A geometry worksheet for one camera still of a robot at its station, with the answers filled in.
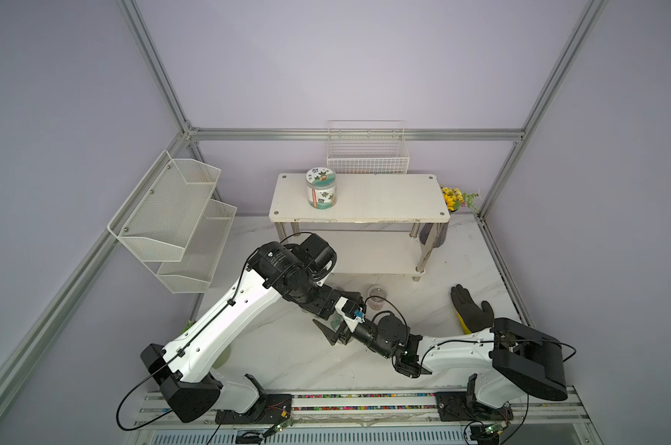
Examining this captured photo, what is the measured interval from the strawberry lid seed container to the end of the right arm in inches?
13.1

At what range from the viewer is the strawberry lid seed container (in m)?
0.71

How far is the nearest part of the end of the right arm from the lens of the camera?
65cm

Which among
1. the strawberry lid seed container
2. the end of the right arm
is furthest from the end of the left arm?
the strawberry lid seed container

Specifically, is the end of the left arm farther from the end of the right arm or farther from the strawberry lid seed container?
the strawberry lid seed container
